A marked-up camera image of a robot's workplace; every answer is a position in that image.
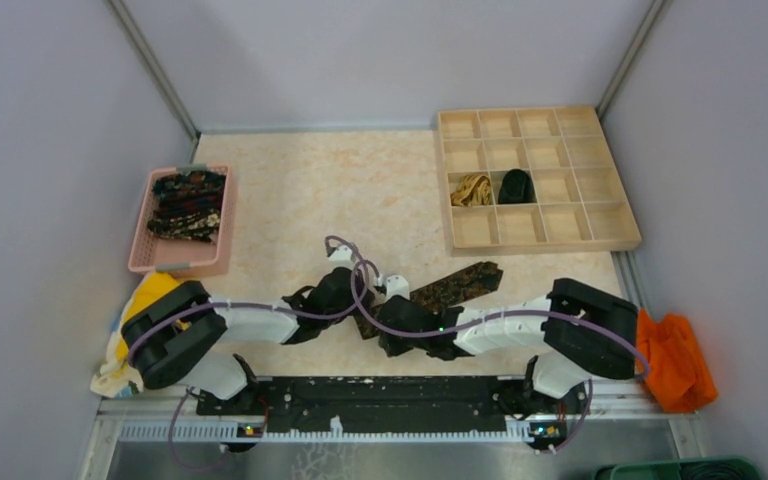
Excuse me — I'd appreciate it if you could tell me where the dark brown patterned tie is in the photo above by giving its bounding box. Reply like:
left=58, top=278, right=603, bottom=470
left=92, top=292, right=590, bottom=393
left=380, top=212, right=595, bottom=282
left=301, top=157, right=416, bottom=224
left=367, top=261, right=503, bottom=325

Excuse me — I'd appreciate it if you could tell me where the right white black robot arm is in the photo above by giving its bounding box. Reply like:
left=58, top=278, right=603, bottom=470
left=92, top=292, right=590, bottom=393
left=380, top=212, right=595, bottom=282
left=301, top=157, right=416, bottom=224
left=374, top=278, right=644, bottom=412

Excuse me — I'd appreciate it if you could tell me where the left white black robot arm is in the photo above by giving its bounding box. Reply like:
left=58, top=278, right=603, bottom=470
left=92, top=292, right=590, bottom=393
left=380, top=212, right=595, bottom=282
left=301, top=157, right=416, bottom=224
left=113, top=267, right=377, bottom=414

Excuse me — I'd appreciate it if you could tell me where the pile of patterned ties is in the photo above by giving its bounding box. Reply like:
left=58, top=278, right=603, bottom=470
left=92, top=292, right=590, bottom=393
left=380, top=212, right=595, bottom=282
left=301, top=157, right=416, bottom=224
left=147, top=170, right=227, bottom=244

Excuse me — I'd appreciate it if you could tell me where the rolled yellow patterned tie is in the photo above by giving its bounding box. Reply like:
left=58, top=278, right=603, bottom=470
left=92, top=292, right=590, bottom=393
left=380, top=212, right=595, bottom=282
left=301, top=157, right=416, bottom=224
left=449, top=173, right=493, bottom=207

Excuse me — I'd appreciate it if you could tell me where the pink plastic basket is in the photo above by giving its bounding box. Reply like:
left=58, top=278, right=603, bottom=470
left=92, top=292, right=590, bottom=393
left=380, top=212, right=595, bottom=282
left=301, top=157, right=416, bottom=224
left=128, top=164, right=237, bottom=278

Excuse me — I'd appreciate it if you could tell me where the rolled black tie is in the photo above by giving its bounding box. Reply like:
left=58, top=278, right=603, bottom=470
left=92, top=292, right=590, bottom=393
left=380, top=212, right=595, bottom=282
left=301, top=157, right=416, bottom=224
left=497, top=169, right=536, bottom=205

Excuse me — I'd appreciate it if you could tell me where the wooden compartment tray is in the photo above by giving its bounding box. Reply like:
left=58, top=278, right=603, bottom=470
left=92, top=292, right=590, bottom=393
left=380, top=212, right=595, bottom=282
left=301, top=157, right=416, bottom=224
left=435, top=105, right=642, bottom=255

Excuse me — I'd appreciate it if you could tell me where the yellow white cloth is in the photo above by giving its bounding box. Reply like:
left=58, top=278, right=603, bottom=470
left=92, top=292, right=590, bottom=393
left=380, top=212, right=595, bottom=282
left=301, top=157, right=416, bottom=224
left=90, top=272, right=182, bottom=399

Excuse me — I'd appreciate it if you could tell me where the orange cloth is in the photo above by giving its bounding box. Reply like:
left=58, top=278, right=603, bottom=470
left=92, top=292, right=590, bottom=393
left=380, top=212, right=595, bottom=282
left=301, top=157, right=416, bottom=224
left=636, top=310, right=719, bottom=414

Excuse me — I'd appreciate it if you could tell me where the green bin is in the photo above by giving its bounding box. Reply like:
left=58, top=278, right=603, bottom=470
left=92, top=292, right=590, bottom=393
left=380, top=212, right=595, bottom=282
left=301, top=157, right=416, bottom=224
left=591, top=457, right=764, bottom=480

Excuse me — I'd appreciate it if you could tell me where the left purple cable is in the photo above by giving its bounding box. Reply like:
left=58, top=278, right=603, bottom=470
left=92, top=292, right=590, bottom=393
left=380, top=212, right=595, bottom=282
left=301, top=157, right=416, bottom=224
left=127, top=235, right=372, bottom=473

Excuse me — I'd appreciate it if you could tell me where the purple cable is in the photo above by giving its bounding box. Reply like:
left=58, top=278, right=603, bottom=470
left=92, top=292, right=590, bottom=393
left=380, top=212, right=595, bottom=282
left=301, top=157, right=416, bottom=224
left=127, top=235, right=372, bottom=473
left=349, top=258, right=652, bottom=456

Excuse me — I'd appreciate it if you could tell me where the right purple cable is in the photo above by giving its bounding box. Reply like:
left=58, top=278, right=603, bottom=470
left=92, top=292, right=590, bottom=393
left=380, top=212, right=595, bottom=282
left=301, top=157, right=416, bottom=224
left=349, top=258, right=652, bottom=456

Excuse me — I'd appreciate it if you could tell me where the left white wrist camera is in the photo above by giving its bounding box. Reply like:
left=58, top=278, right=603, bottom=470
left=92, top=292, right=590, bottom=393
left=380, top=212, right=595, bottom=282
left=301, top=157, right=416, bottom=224
left=327, top=244, right=357, bottom=270

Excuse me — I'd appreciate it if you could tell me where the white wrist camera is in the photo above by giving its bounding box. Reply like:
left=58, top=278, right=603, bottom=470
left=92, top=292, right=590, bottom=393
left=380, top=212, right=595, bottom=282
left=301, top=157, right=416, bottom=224
left=327, top=244, right=357, bottom=270
left=376, top=275, right=411, bottom=303

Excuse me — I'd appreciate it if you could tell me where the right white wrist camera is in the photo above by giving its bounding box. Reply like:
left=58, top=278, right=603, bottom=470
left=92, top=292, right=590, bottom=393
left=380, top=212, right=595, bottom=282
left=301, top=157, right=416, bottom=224
left=376, top=275, right=411, bottom=303

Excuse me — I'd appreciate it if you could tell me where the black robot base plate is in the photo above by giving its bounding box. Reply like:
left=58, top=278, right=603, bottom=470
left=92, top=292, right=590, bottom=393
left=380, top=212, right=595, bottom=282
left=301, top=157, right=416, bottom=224
left=196, top=376, right=586, bottom=434

